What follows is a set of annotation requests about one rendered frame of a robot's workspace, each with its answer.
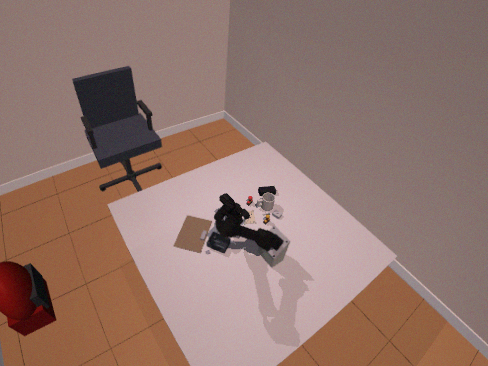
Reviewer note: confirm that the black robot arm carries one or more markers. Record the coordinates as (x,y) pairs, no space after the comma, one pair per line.
(230,227)

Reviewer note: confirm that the grey mug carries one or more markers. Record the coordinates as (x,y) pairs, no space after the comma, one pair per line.
(267,201)

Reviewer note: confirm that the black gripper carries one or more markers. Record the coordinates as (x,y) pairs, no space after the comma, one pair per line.
(244,214)

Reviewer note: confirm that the brown flat board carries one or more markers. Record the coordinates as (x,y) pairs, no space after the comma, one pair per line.
(192,234)

